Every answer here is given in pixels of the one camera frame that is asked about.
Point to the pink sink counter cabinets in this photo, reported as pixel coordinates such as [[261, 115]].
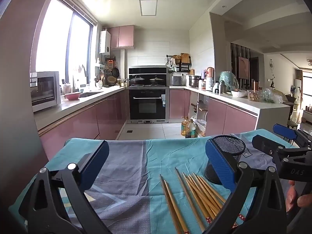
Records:
[[80, 124]]

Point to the black mesh pen holder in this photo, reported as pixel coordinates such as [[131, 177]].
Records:
[[228, 148]]

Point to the ceiling light panel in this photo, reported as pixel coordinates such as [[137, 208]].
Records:
[[148, 7]]

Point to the silver toaster oven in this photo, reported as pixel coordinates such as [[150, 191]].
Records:
[[43, 90]]

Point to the bundle of wooden chopsticks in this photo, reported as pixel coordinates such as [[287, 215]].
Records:
[[195, 195]]

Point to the pink wall cabinet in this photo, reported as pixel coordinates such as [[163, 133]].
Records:
[[121, 36]]

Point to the grey refrigerator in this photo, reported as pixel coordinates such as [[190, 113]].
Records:
[[14, 102]]

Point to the teal grey printed tablecloth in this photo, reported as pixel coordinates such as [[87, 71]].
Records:
[[136, 165]]

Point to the kitchen window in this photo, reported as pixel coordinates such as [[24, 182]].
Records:
[[56, 41]]

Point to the pink mixing bowl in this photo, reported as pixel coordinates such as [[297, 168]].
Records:
[[72, 96]]

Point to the dark pot with glass lid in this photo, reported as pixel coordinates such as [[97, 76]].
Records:
[[156, 81]]

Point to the wooden cutting board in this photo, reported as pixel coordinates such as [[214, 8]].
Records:
[[185, 58]]

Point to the black frying pan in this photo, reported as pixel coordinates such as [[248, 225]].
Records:
[[115, 72]]

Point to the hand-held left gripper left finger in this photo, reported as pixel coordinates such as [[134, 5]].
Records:
[[95, 165]]

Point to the black wall rack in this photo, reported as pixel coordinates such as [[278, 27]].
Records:
[[184, 67]]

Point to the black pot with lid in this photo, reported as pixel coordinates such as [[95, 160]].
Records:
[[137, 81]]

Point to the white container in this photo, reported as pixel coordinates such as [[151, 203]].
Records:
[[209, 84]]

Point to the wall clock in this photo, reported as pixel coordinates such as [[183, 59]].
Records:
[[271, 64]]

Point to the white plastic bag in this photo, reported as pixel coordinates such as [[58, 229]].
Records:
[[201, 126]]

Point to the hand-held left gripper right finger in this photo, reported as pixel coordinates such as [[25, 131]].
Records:
[[219, 163]]

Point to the white bowl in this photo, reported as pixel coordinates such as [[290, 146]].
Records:
[[238, 93]]

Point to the black integrated stove oven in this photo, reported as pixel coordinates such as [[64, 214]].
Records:
[[147, 104]]

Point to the pink peninsula counter cabinets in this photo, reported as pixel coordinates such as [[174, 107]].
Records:
[[234, 119]]

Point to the clear plastic bags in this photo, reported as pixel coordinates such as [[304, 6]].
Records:
[[271, 97]]

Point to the person's right hand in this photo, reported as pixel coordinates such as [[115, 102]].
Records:
[[291, 195]]

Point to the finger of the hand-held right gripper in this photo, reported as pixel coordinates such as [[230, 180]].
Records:
[[284, 130], [265, 145]]

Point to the white water heater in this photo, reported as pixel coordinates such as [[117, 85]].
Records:
[[104, 42]]

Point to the steel thermos bottle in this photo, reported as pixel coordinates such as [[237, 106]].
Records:
[[221, 87]]

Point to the clear snack jar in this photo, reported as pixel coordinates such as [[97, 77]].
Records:
[[254, 96]]

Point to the brown wall picture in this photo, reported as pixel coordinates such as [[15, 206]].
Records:
[[243, 67]]

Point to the yellow oil bottle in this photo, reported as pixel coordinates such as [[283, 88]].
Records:
[[184, 128]]

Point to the dark oil bottle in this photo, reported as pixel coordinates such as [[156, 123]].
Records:
[[191, 130]]

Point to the steel stockpot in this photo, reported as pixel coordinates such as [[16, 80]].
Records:
[[194, 81]]

